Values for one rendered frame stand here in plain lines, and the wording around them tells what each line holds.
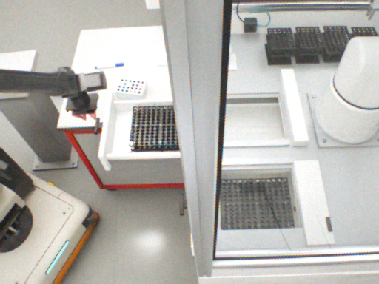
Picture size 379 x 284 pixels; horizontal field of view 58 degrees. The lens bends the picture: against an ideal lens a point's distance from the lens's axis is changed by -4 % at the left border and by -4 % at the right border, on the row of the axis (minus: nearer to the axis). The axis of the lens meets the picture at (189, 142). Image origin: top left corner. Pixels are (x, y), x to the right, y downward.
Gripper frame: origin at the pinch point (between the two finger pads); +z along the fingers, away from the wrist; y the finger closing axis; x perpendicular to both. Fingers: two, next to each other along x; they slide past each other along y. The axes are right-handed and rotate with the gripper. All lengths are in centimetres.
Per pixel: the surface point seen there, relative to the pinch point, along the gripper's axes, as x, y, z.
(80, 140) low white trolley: 14.0, -18.0, 36.8
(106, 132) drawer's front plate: -1.7, 4.2, 7.6
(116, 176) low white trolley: 14, -10, 75
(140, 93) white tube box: 26.1, 12.2, 20.4
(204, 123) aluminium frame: -52, 40, -70
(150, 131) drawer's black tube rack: -0.3, 19.7, 10.0
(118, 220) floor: -3, -14, 100
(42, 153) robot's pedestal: 36, -63, 86
